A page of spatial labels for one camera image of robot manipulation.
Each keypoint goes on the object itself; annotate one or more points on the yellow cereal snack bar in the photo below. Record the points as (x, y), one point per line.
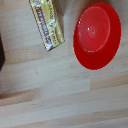
(48, 24)

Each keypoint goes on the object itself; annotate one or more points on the red plastic bowl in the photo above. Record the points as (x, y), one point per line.
(96, 35)

